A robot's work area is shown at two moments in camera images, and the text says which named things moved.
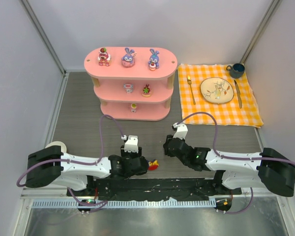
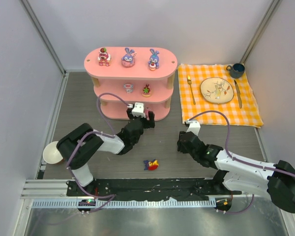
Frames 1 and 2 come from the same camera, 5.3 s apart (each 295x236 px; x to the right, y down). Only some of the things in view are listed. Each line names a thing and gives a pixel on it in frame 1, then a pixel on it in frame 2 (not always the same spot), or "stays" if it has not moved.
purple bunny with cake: x=154 y=63 stays
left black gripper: x=142 y=165 to x=144 y=120
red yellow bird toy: x=153 y=165 stays
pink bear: x=104 y=59 stays
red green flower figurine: x=146 y=93 stays
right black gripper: x=173 y=146 to x=186 y=141
